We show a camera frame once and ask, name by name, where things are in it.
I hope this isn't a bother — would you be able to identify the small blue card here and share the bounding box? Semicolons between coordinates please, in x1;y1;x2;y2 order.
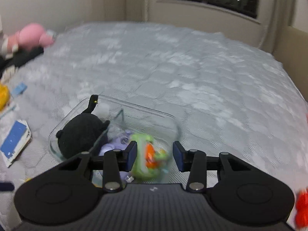
11;82;28;98

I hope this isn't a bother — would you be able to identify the clear glass divided container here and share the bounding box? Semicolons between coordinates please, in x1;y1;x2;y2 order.
48;94;180;184

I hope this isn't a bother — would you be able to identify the grey quilted bed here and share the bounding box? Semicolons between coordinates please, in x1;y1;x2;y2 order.
0;22;308;222

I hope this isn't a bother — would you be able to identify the purple computer mouse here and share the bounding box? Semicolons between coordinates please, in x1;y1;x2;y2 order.
99;129;133;177

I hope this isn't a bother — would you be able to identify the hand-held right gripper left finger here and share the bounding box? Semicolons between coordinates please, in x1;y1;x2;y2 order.
56;140;138;193

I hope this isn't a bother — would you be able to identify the white patterned cloth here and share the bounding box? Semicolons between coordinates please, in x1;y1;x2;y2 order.
0;66;17;81

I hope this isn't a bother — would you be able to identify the white curtain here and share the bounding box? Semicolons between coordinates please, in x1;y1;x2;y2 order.
255;0;297;53
124;0;162;23

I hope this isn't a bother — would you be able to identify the black cat plush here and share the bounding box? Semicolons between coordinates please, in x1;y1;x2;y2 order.
56;95;111;158

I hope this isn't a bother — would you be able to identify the green toy keychain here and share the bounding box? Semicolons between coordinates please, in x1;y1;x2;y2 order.
129;133;169;180

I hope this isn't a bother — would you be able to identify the yellow container lid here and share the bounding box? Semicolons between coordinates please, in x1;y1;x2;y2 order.
0;83;11;111

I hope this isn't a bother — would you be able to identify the black cloth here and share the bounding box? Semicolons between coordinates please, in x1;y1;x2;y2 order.
0;47;45;75

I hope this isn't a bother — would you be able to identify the blue and white box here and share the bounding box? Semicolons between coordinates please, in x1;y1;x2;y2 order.
0;120;33;168

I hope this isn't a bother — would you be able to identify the red toy keychain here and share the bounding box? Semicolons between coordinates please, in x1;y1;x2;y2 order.
295;190;308;229

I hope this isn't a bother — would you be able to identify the pink plush toy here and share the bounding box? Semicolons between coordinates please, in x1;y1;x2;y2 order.
2;23;56;53

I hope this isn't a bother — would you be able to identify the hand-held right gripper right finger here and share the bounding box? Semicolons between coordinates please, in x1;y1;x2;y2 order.
173;141;248;193

